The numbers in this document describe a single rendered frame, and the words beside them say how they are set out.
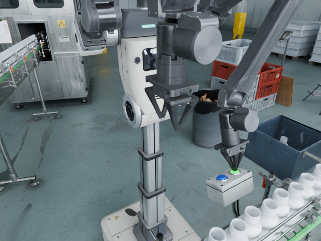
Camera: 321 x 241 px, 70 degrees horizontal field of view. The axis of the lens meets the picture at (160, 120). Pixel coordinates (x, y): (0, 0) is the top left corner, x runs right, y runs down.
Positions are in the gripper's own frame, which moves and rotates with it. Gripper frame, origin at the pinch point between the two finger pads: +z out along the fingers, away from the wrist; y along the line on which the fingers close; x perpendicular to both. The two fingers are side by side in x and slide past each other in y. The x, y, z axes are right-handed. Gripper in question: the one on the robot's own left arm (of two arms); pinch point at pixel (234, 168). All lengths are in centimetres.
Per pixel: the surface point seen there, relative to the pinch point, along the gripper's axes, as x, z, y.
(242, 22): 639, -192, 781
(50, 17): 322, -145, 0
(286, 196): -17.8, 3.4, 0.3
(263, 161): 33, 25, 56
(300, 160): 13, 21, 60
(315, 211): -19.8, 11.8, 10.0
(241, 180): -4.0, 2.6, -1.3
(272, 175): -6.5, 4.7, 10.4
